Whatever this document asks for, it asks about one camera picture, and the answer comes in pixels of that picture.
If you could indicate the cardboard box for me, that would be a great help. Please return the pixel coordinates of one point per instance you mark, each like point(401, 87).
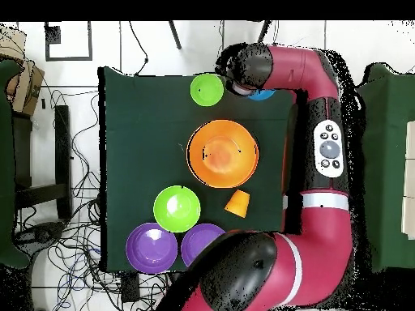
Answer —
point(26, 84)

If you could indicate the dark green tablecloth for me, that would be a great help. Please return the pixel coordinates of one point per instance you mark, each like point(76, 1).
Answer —
point(146, 129)

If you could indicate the white boxes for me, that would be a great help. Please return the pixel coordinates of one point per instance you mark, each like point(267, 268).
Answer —
point(409, 178)

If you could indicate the small blue plastic bowl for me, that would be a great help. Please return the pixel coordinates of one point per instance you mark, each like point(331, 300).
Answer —
point(261, 95)

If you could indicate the large orange plastic bowl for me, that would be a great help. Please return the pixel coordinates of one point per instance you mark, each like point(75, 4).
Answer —
point(252, 174)
point(222, 152)

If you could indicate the black bench frame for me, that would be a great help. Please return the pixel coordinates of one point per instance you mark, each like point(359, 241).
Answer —
point(62, 145)

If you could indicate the black tripod leg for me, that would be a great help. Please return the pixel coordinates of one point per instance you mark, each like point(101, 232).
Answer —
point(175, 35)
point(264, 30)

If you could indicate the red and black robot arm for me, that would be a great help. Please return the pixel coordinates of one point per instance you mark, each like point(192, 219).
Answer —
point(324, 243)

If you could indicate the small green plastic bowl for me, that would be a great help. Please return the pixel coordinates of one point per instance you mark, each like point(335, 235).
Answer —
point(207, 90)

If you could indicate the orange plastic cup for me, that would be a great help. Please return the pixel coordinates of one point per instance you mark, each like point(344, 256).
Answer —
point(238, 202)

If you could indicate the green cloth side table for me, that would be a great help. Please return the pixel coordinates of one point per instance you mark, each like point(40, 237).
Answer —
point(389, 162)
point(6, 162)

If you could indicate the black floor frame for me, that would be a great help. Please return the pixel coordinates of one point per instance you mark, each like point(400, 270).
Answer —
point(68, 58)

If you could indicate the black power strip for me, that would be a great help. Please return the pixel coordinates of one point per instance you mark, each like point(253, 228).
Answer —
point(130, 286)

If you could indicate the purple plastic bowl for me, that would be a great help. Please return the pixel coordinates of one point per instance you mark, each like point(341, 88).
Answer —
point(151, 248)
point(197, 241)

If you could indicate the medium green plastic bowl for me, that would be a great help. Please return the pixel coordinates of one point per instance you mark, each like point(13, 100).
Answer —
point(176, 209)

